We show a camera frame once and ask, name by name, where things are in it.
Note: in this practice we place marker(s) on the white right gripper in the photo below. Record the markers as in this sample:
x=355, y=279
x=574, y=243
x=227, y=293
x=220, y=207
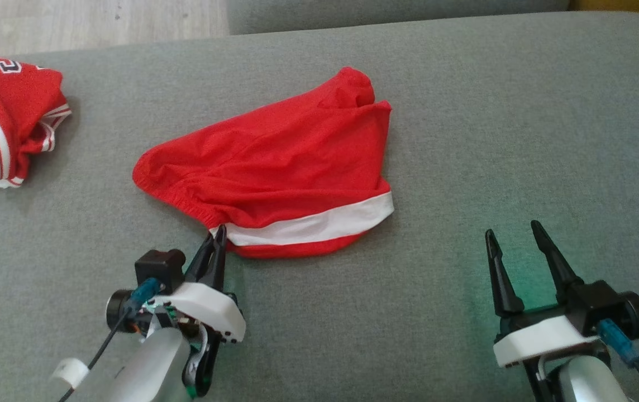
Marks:
x=543, y=338

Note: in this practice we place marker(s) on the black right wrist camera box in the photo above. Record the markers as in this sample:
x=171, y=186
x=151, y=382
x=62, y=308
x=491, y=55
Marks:
x=596, y=304

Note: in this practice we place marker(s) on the red and white basketball jersey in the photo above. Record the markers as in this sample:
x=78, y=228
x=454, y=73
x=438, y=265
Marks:
x=12, y=106

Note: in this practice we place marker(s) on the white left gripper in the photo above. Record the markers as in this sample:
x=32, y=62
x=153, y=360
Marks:
x=210, y=310

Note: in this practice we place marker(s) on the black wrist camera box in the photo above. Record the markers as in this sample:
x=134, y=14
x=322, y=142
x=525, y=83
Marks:
x=596, y=304
x=158, y=271

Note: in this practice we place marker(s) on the red shorts with white band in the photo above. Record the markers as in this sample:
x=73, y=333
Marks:
x=286, y=162

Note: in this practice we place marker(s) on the grey fabric sofa seat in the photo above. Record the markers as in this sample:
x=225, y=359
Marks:
x=465, y=167

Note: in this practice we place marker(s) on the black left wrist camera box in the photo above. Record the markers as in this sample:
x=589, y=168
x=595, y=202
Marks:
x=158, y=271

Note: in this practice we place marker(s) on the black left wrist motor cylinder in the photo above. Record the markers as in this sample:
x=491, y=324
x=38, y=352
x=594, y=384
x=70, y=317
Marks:
x=117, y=310

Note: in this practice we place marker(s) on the grey sofa backrest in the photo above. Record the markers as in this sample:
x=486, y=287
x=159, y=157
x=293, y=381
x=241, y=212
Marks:
x=386, y=14

